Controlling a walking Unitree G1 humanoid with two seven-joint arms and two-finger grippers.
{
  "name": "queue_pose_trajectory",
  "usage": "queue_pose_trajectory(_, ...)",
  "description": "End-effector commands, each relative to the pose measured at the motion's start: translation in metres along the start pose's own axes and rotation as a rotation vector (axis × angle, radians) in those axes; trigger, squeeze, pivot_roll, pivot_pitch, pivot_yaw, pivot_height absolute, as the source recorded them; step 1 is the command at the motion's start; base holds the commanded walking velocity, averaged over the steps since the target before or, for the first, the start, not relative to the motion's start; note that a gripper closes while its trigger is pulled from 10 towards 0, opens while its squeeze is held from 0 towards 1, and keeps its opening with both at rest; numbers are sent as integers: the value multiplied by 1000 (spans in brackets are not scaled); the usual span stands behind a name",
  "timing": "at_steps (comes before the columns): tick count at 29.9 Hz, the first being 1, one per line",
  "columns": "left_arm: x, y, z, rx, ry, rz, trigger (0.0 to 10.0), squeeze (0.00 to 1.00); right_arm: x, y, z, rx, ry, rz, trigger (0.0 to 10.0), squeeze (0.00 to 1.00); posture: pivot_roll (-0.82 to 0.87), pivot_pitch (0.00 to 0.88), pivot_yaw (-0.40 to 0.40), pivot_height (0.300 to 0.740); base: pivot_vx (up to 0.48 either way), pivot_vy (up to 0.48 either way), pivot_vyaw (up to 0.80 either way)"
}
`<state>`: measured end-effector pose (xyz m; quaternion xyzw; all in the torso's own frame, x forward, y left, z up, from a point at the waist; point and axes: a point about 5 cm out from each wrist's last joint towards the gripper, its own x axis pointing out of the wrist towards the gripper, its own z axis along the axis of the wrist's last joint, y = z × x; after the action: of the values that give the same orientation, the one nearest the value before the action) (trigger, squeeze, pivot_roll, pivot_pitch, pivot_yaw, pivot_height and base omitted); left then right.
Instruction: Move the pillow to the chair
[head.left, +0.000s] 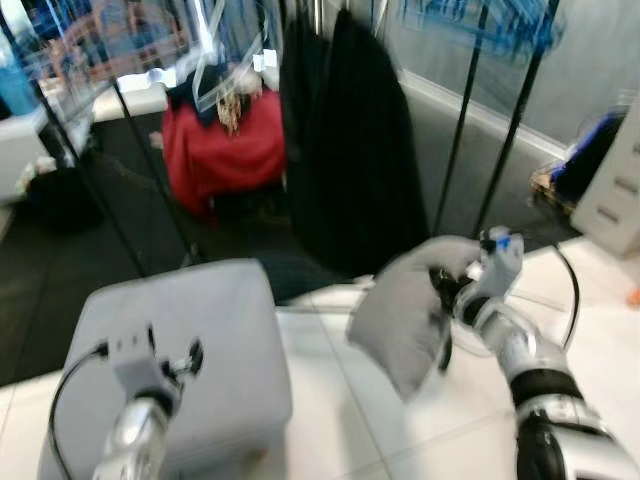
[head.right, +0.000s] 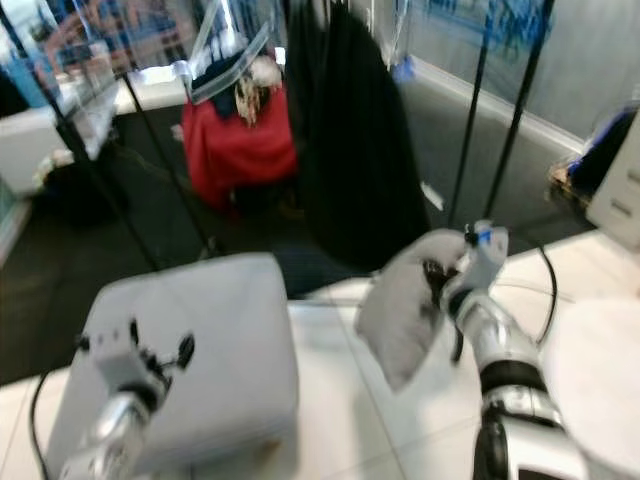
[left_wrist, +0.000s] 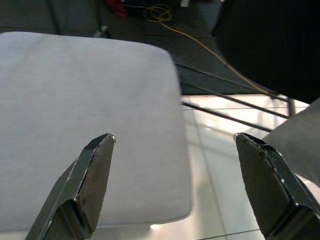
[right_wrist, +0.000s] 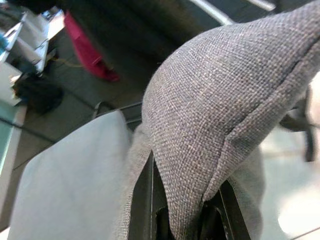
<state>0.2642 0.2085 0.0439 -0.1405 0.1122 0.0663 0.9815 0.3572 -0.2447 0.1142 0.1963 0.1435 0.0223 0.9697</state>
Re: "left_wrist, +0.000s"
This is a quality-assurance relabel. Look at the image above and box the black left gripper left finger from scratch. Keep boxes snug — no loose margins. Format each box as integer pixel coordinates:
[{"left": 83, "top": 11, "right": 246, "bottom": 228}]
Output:
[{"left": 24, "top": 133, "right": 116, "bottom": 240}]

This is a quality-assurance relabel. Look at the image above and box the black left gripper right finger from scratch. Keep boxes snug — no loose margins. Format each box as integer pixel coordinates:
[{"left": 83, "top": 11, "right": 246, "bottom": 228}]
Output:
[{"left": 233, "top": 132, "right": 320, "bottom": 240}]

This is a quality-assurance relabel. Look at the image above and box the grey square pillow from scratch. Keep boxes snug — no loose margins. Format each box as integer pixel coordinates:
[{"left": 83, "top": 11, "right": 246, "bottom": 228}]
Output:
[{"left": 262, "top": 96, "right": 320, "bottom": 187}]

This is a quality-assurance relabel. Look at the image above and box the black chair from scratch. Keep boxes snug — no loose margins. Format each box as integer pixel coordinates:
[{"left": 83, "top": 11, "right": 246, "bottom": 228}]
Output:
[{"left": 212, "top": 0, "right": 320, "bottom": 104}]

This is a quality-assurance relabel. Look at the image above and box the grey upholstered ottoman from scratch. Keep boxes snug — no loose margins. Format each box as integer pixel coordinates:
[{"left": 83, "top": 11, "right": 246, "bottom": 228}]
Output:
[{"left": 0, "top": 31, "right": 194, "bottom": 232}]

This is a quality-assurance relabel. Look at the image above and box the red blanket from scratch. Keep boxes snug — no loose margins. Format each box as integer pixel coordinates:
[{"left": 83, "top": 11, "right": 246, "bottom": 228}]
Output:
[{"left": 104, "top": 0, "right": 127, "bottom": 17}]

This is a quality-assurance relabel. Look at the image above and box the yellow floor cable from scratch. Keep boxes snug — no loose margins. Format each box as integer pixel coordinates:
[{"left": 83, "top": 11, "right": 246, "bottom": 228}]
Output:
[{"left": 123, "top": 3, "right": 275, "bottom": 95}]

